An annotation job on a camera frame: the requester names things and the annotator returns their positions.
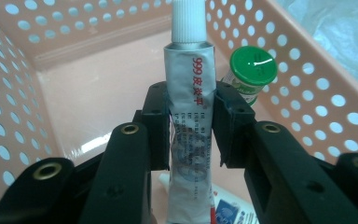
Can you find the green-capped small bottle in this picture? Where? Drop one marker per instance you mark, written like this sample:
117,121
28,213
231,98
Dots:
253,65

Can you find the white ointment tube blue print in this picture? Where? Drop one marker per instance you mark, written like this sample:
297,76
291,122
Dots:
230,208

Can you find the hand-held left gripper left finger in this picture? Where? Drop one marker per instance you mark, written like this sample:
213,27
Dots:
155,124

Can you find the clear plastic bag smiley print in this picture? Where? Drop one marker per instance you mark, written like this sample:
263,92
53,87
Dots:
338,31

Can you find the pink perforated plastic basket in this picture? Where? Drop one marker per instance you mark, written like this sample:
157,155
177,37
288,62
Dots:
90,93

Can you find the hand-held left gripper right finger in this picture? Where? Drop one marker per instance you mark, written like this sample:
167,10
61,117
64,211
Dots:
233,124

